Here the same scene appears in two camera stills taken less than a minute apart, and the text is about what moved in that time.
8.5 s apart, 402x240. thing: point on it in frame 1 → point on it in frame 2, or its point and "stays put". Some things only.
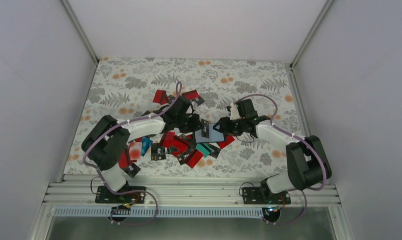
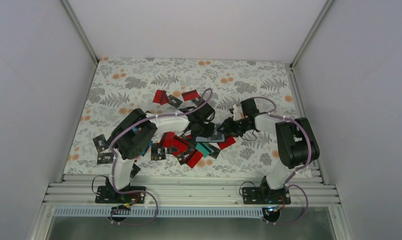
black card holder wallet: [214, 135] stays put
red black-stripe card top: [191, 95] stays put
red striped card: [229, 139] stays put
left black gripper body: [186, 126] → [201, 131]
